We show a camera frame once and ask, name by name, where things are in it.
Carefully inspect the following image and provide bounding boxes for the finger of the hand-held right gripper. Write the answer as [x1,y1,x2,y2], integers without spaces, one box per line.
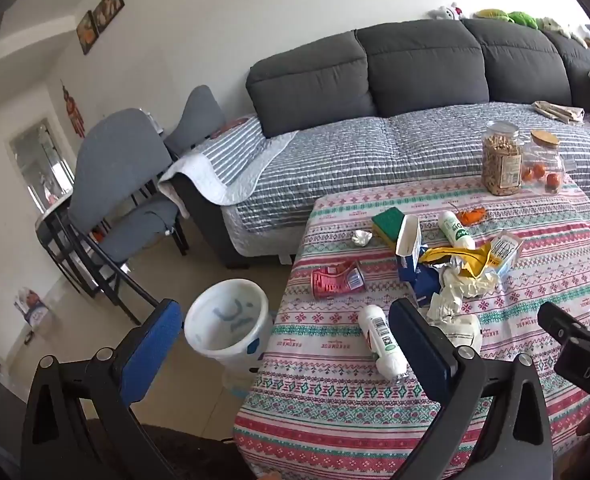
[537,301,590,357]

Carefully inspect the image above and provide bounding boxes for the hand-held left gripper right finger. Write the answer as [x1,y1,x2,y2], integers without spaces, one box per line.
[388,297,554,480]

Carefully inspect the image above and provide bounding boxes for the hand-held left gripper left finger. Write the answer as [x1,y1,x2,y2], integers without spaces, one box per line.
[22,299,183,480]

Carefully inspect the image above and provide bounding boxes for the white plastic waste bin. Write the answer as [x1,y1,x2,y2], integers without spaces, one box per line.
[183,280,275,402]

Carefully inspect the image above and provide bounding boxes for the white tissues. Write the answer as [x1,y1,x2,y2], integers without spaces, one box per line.
[426,264,502,322]

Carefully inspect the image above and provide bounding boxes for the yellow foil snack wrapper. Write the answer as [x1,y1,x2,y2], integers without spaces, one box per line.
[419,241,502,282]

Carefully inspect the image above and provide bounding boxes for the blue white milk carton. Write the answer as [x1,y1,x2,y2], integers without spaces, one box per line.
[395,213,442,307]

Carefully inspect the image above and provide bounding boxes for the white bottle barcode label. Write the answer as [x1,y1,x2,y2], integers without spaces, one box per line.
[357,303,409,382]

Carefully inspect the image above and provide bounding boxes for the crumpled white paper bag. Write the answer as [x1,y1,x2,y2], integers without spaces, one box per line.
[439,312,484,357]

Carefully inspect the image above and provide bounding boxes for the white printed carton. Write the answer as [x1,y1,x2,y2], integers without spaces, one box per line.
[489,229,525,272]

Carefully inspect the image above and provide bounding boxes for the patterned red green tablecloth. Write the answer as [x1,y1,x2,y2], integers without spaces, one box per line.
[232,172,590,480]

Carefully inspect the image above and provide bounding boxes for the dark brown fuzzy cloth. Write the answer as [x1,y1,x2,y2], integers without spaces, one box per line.
[82,419,258,480]

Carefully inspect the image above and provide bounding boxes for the white bottle green label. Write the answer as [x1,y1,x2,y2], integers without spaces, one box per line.
[437,210,476,252]

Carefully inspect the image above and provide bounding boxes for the green yellow sponge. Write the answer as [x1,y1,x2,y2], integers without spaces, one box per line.
[371,206,409,251]

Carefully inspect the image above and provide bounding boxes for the blue white plastic bag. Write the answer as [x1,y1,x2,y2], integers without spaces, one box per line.
[14,287,52,332]

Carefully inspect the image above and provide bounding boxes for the orange wrapper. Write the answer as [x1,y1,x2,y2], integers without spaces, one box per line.
[455,205,489,225]

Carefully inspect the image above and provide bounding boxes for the glass jar cork lid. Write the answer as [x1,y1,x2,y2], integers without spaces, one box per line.
[520,128,566,195]

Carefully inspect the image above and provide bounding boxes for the glass jar of nuts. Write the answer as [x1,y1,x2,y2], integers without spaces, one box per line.
[480,120,525,197]

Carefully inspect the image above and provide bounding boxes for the grey padded black chair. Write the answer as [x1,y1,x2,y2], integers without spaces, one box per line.
[164,84,227,159]
[66,108,192,327]

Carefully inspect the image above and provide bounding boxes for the grey striped quilted blanket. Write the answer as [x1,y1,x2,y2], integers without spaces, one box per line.
[220,101,590,267]

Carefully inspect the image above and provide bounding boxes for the striped quilted armrest cover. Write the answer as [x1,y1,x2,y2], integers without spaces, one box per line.
[157,115,302,206]

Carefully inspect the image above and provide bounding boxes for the folded beige cloth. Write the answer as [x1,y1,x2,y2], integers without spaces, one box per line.
[530,100,585,125]

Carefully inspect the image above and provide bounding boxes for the dark grey sofa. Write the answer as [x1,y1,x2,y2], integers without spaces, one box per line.
[176,17,590,269]

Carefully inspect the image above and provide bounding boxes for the yellow green plush toy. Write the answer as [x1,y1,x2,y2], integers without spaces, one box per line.
[472,8,514,24]

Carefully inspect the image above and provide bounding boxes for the wall mirror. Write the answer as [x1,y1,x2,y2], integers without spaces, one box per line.
[8,118,76,214]

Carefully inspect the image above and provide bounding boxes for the red hanging wall decoration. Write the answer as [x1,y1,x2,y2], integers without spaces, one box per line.
[59,79,86,139]

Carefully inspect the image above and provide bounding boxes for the food wall picture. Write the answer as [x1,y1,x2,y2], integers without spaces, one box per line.
[91,0,126,29]
[76,10,100,56]

